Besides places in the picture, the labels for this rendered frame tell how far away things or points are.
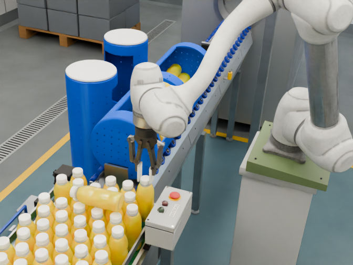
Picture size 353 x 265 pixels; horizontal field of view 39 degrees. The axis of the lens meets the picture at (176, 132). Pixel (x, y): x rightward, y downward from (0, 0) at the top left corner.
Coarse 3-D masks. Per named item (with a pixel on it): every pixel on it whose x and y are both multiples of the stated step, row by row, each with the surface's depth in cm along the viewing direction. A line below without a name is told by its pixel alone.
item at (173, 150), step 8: (248, 32) 364; (240, 48) 339; (224, 72) 303; (208, 96) 274; (200, 112) 260; (192, 120) 250; (184, 136) 238; (176, 144) 230; (168, 160) 220; (160, 168) 213; (160, 176) 211; (152, 184) 204
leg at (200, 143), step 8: (200, 136) 297; (200, 144) 300; (200, 152) 303; (200, 160) 306; (200, 168) 309; (200, 176) 312; (200, 184) 316; (192, 192) 320; (200, 192) 323; (192, 200) 324; (192, 208) 327
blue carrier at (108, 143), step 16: (176, 48) 262; (192, 48) 253; (160, 64) 237; (192, 64) 263; (176, 80) 222; (128, 96) 206; (112, 112) 194; (128, 112) 192; (96, 128) 194; (112, 128) 191; (128, 128) 189; (96, 144) 198; (112, 144) 195; (128, 144) 192; (112, 160) 199; (128, 160) 196; (144, 160) 193
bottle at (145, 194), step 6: (138, 186) 176; (144, 186) 175; (150, 186) 176; (138, 192) 176; (144, 192) 175; (150, 192) 176; (138, 198) 177; (144, 198) 176; (150, 198) 177; (144, 204) 177; (150, 204) 178; (144, 210) 179; (150, 210) 180; (144, 216) 180
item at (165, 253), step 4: (164, 252) 175; (168, 252) 174; (172, 252) 176; (164, 256) 176; (168, 256) 175; (172, 256) 177; (160, 260) 178; (164, 260) 177; (168, 260) 176; (172, 260) 179; (160, 264) 179; (164, 264) 178; (168, 264) 177; (172, 264) 180
